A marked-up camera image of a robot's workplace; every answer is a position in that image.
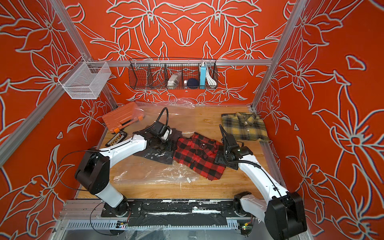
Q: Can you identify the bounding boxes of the red black plaid shirt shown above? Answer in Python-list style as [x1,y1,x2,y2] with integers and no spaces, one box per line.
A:
[173,133,226,181]

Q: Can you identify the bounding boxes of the clear plastic vacuum bag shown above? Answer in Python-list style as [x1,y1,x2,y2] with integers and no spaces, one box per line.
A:
[110,103,217,185]

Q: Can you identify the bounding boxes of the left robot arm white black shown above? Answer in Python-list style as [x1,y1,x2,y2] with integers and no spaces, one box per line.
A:
[75,127,173,216]

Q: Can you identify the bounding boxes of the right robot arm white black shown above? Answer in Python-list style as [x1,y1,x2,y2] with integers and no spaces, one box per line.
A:
[215,145,308,240]

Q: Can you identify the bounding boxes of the olive plaid shirt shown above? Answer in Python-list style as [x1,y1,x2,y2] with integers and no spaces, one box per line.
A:
[222,112,270,142]

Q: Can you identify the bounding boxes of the black screwdriver bit holder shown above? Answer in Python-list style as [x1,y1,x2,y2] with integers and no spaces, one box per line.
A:
[105,131,128,147]

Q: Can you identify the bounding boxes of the orange tool case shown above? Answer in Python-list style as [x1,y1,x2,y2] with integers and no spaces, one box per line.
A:
[102,102,145,134]

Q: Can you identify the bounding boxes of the grey bagged item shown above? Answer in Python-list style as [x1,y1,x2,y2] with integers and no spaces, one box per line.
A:
[167,73,182,90]

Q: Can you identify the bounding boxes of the dark blue round object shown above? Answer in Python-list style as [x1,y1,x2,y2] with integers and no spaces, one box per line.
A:
[187,78,200,89]

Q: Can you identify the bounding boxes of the light blue box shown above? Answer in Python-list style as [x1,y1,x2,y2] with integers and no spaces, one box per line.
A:
[199,63,207,89]

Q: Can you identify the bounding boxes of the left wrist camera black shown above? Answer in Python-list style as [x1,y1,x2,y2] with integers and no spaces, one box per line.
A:
[149,122,172,142]

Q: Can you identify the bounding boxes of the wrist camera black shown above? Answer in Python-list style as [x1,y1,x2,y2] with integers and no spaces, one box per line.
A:
[149,122,172,142]
[223,134,240,154]

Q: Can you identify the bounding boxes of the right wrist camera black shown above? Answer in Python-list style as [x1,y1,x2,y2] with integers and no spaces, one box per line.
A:
[223,134,240,154]

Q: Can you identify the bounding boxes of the black wire wall basket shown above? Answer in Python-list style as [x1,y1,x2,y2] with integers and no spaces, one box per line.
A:
[128,58,219,90]

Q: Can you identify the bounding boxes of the white cable bundle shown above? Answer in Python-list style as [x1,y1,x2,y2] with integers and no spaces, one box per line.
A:
[206,70,218,88]

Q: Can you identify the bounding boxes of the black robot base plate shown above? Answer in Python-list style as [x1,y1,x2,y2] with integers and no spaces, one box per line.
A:
[101,199,256,226]

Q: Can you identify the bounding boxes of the clear plastic wall bin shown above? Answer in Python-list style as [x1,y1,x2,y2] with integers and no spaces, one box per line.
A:
[60,62,111,100]

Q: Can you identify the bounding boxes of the white cable duct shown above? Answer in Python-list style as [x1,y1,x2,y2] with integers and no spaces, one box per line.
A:
[65,219,242,231]

